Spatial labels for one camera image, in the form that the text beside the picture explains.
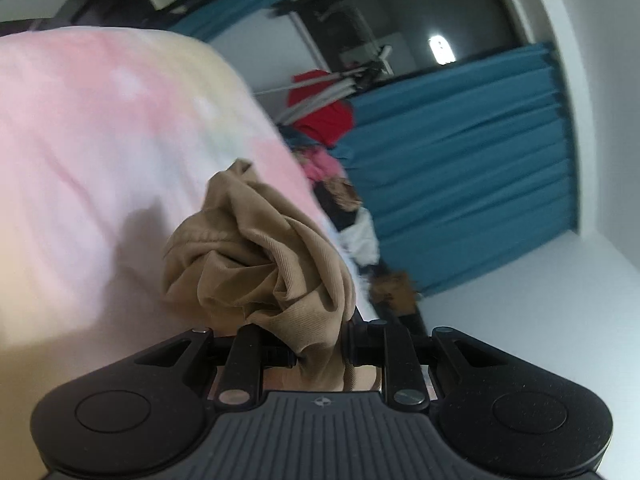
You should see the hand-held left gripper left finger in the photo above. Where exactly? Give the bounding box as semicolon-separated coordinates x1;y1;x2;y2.
134;325;297;407

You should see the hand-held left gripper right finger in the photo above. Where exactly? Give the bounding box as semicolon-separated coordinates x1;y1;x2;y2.
344;319;506;409

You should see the tan printed t-shirt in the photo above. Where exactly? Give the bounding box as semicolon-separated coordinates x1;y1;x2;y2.
161;158;379;392

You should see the brown paper bag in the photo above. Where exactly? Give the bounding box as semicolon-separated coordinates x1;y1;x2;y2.
370;270;421;316

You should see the white garment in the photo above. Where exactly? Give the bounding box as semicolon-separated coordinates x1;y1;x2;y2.
337;207;381;266

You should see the black garment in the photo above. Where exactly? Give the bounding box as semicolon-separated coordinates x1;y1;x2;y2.
320;187;359;231

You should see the tan crumpled garment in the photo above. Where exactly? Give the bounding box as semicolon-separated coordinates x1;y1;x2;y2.
325;177;364;214

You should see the pink garment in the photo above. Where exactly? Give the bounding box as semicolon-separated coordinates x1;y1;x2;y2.
300;150;349;184

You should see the blue curtain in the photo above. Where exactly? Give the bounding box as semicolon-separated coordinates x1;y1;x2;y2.
170;0;311;42
330;42;579;297

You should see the red garment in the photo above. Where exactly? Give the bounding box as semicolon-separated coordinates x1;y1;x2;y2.
287;71;355;149

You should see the bed with pastel sheet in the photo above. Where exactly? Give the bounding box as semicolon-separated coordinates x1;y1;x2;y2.
0;29;386;466

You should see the silver tripod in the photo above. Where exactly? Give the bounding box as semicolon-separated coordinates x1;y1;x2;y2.
252;45;396;126

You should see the dark window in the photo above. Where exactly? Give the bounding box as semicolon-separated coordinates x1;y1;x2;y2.
272;0;531;96

